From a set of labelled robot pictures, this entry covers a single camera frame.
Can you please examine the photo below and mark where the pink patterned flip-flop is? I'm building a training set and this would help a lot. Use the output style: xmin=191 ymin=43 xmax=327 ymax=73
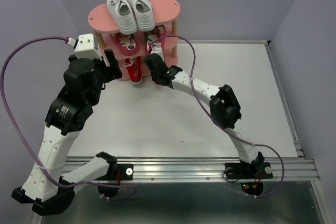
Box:
xmin=144 ymin=25 xmax=166 ymax=55
xmin=110 ymin=33 xmax=139 ymax=56

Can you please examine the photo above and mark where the white sneaker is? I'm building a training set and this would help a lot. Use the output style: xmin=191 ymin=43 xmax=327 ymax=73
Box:
xmin=128 ymin=0 xmax=155 ymax=32
xmin=106 ymin=0 xmax=137 ymax=35

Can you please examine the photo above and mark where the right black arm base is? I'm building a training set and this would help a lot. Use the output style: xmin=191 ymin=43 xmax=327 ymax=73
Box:
xmin=222 ymin=152 xmax=273 ymax=196

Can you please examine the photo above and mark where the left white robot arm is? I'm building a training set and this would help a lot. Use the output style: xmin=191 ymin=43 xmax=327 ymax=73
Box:
xmin=12 ymin=49 xmax=122 ymax=216

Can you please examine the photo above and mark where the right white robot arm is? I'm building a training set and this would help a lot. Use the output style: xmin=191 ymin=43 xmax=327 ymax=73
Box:
xmin=144 ymin=54 xmax=265 ymax=177

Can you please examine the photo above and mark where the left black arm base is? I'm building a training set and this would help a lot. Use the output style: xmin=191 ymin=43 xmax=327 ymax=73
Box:
xmin=96 ymin=152 xmax=136 ymax=201

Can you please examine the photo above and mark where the pink three-tier shoe shelf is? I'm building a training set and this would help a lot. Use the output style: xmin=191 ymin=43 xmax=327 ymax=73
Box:
xmin=88 ymin=0 xmax=181 ymax=80

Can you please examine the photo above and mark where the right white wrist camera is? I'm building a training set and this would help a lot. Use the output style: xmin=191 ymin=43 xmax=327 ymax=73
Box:
xmin=149 ymin=45 xmax=164 ymax=58

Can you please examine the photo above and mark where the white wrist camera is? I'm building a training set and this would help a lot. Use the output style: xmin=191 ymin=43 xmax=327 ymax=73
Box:
xmin=149 ymin=45 xmax=164 ymax=58
xmin=74 ymin=34 xmax=102 ymax=60

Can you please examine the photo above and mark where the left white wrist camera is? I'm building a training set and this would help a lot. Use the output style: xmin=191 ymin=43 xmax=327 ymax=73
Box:
xmin=74 ymin=34 xmax=102 ymax=60

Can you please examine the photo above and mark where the aluminium front rail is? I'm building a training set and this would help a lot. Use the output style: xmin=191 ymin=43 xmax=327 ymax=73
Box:
xmin=62 ymin=157 xmax=321 ymax=183

